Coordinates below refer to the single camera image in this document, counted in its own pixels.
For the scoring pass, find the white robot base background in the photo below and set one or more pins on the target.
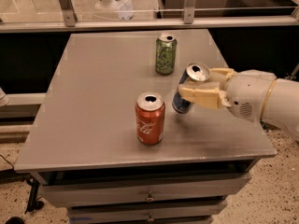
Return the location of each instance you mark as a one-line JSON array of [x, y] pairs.
[[119, 10]]

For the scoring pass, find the grey top drawer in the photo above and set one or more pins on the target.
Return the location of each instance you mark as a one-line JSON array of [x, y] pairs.
[[163, 189]]

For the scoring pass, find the metal top drawer knob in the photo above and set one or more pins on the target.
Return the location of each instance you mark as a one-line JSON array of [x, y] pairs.
[[149, 198]]

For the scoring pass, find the grey drawer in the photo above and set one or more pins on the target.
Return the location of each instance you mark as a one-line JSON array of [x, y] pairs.
[[112, 214], [163, 189]]

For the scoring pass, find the metal railing frame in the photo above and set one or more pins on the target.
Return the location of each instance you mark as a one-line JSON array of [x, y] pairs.
[[78, 15]]

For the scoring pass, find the red coke can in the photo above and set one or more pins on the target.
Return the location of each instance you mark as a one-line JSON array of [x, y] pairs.
[[149, 116]]

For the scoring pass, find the grey cabinet table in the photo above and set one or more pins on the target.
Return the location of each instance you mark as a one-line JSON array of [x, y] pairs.
[[85, 130]]

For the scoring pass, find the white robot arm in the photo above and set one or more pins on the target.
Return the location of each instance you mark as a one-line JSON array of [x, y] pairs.
[[281, 106]]

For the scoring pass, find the silver blue redbull can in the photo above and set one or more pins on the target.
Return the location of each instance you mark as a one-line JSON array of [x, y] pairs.
[[197, 72]]

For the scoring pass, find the grey lower drawer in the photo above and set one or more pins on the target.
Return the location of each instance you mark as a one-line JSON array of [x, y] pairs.
[[112, 214]]

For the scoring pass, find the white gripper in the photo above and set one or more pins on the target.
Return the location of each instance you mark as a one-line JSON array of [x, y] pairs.
[[249, 92]]

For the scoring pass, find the metal lower drawer knob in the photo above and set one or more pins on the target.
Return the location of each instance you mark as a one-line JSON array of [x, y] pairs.
[[150, 218]]

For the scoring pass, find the metal drawer knob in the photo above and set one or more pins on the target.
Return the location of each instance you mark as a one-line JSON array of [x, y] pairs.
[[150, 218], [149, 198]]

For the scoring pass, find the green soda can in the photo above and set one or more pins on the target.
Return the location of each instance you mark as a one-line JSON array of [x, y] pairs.
[[166, 48]]

